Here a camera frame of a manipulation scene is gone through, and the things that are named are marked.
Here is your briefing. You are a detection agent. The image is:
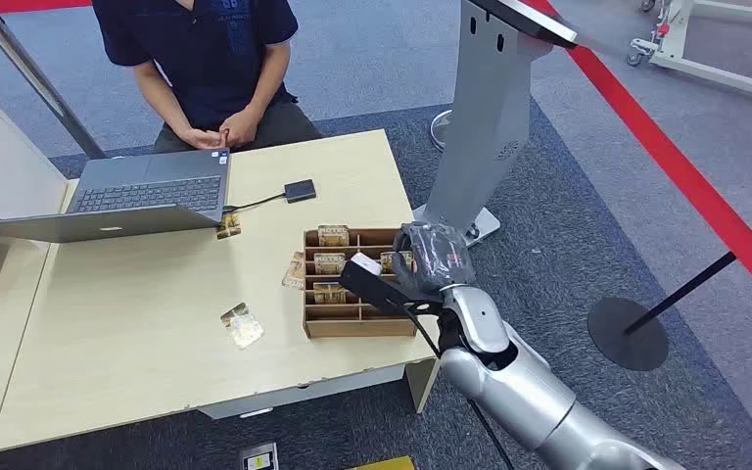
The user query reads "person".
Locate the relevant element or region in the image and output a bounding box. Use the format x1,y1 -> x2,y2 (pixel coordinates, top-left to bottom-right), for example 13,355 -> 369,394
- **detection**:
90,0 -> 325,156

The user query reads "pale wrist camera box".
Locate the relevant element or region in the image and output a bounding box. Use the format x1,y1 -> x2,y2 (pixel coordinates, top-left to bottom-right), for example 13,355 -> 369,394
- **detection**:
351,252 -> 385,278

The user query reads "grey open laptop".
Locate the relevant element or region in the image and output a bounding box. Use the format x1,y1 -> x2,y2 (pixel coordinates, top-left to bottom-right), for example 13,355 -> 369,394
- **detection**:
0,147 -> 232,245

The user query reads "white wheeled frame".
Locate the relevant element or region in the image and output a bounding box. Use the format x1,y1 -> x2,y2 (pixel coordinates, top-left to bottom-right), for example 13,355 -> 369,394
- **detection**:
625,0 -> 752,109

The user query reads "grey kiosk stand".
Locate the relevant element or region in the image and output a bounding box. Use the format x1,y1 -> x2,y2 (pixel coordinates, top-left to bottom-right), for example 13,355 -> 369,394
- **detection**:
412,0 -> 579,249

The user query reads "wooden desk leg panel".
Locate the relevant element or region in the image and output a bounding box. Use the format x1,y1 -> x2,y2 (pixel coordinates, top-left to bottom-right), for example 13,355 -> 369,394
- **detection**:
403,357 -> 442,415

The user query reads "white cabinet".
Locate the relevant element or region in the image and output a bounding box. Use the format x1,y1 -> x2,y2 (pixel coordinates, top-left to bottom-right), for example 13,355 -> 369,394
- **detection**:
0,92 -> 71,222

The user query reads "dark glossy key card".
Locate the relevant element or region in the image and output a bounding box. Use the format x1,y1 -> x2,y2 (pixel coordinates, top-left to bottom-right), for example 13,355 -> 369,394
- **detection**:
219,302 -> 251,326

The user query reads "black adapter cable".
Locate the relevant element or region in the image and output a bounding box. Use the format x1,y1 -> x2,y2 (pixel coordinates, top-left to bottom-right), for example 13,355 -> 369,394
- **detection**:
221,192 -> 288,215

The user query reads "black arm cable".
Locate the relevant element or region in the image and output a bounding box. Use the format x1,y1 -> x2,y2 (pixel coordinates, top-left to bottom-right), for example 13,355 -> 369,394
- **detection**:
400,299 -> 517,470

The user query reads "black usb adapter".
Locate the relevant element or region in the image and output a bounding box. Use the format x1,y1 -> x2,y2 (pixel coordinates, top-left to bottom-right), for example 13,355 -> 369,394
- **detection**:
283,179 -> 317,205

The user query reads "slanted metal pole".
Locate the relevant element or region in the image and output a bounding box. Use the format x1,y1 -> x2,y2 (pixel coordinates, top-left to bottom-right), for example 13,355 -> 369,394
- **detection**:
0,0 -> 109,161

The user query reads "grey desk frame rail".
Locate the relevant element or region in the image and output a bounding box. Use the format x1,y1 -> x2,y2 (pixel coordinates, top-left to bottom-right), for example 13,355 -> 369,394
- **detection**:
197,362 -> 409,422

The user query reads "person's right hand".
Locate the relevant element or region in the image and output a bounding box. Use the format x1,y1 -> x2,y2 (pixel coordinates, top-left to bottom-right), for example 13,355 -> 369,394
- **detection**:
177,127 -> 229,152

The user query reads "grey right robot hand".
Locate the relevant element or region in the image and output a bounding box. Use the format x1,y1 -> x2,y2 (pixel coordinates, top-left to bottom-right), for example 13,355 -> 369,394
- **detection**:
392,221 -> 477,304

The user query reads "black stanchion with round base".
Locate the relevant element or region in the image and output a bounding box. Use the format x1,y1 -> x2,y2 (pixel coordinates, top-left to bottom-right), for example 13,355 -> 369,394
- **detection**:
587,206 -> 752,373

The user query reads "wooden card organizer box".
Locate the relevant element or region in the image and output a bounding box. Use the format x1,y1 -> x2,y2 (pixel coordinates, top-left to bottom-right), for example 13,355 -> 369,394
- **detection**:
302,225 -> 419,340

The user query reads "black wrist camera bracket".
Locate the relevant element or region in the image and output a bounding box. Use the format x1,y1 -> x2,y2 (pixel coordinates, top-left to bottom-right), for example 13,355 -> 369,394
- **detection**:
339,260 -> 447,319

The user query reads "round silver floor base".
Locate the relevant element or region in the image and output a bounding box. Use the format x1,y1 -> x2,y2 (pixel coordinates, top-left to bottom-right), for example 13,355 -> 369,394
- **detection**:
429,109 -> 455,155

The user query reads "floor socket plate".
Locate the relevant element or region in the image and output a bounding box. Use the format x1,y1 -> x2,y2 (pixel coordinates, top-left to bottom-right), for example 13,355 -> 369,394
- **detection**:
241,443 -> 280,470

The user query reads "person's left hand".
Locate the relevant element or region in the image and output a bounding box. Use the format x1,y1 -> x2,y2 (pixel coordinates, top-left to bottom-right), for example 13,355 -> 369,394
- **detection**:
218,107 -> 264,150

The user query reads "red barrier belt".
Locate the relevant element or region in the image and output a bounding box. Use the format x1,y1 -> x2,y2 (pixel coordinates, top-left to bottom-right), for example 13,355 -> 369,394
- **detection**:
522,0 -> 752,304

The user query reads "yellow floor marker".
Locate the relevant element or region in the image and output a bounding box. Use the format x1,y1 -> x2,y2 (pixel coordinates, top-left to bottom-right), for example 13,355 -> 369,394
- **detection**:
347,455 -> 417,470

